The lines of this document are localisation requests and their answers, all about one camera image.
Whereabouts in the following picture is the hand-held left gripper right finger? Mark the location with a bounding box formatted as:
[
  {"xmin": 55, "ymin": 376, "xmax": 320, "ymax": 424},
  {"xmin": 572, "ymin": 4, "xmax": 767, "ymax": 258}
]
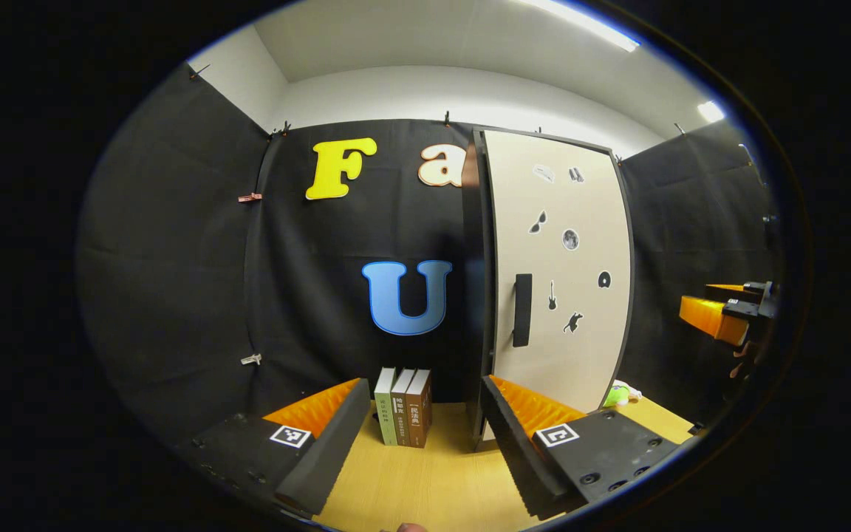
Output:
[{"xmin": 479, "ymin": 374, "xmax": 681, "ymax": 520}]

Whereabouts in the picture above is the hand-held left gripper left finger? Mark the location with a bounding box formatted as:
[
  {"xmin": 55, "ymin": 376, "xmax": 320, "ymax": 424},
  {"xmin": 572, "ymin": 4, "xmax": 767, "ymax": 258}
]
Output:
[{"xmin": 174, "ymin": 377, "xmax": 371, "ymax": 518}]

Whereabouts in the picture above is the beige cabinet door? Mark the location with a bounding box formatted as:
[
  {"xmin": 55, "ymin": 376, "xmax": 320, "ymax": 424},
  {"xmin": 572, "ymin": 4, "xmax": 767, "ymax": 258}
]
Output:
[{"xmin": 481, "ymin": 131, "xmax": 633, "ymax": 444}]

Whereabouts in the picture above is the grey cabinet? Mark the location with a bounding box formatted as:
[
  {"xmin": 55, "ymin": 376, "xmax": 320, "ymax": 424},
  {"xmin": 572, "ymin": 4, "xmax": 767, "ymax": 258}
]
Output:
[{"xmin": 461, "ymin": 126, "xmax": 637, "ymax": 451}]

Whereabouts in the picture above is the green book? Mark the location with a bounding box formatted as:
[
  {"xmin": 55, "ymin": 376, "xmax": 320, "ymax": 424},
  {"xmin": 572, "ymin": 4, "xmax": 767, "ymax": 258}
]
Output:
[{"xmin": 375, "ymin": 367, "xmax": 397, "ymax": 446}]

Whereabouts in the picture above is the dark brown book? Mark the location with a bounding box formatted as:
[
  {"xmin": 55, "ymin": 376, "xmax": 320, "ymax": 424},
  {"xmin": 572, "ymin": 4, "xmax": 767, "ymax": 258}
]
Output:
[{"xmin": 390, "ymin": 369, "xmax": 416, "ymax": 447}]

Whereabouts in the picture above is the orange brown book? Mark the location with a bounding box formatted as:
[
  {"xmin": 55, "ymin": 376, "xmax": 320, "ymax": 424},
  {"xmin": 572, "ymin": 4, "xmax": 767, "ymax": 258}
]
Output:
[{"xmin": 405, "ymin": 369, "xmax": 433, "ymax": 449}]

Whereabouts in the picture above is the black backdrop cloth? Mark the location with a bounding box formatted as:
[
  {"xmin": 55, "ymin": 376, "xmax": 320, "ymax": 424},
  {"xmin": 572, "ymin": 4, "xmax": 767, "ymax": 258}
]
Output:
[{"xmin": 75, "ymin": 63, "xmax": 781, "ymax": 444}]

